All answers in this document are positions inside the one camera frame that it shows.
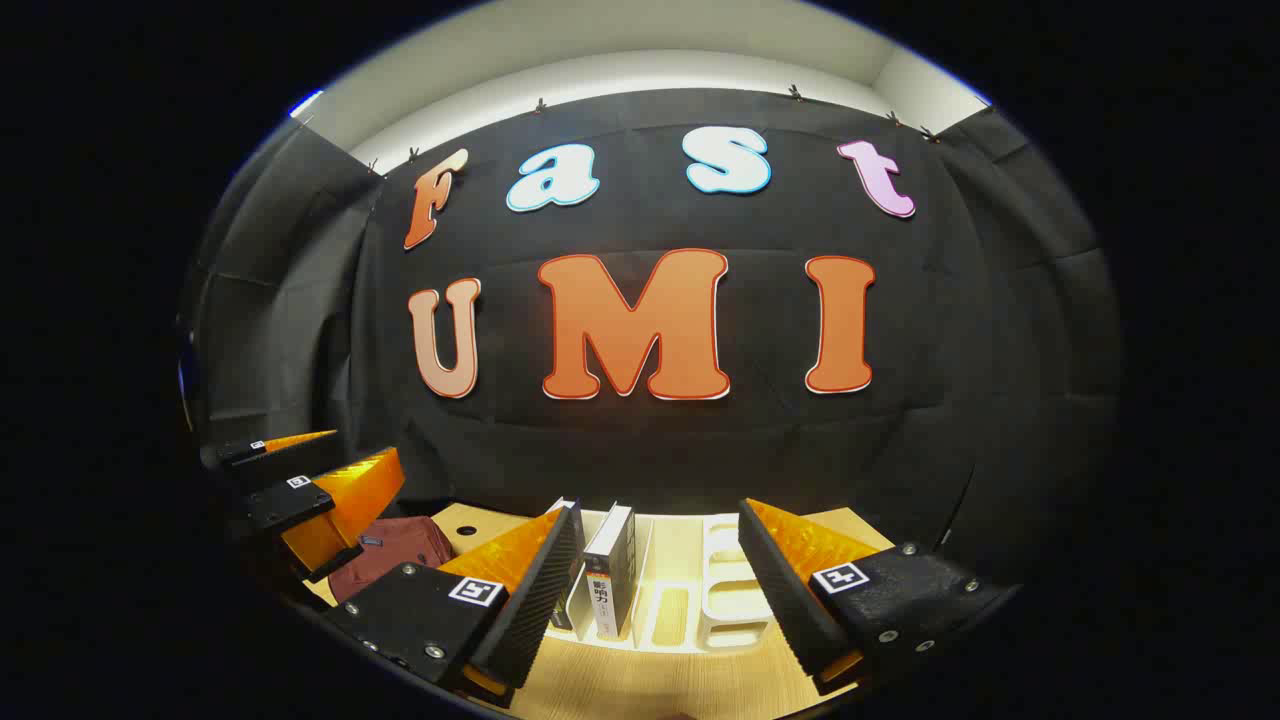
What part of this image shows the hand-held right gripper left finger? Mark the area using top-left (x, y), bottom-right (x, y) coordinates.
top-left (322, 505), bottom-right (586, 711)

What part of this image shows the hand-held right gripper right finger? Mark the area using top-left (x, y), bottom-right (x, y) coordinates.
top-left (738, 497), bottom-right (1023, 698)

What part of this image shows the white plastic bookshelf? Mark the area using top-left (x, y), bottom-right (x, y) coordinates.
top-left (570, 508), bottom-right (776, 656)

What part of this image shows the blue spine book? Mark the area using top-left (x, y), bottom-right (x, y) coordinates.
top-left (548, 497), bottom-right (588, 633)

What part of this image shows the maroon schoolbag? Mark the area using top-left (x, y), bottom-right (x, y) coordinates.
top-left (328, 515), bottom-right (456, 604)

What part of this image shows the black backdrop cloth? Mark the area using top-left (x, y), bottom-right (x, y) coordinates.
top-left (180, 88), bottom-right (1126, 591)

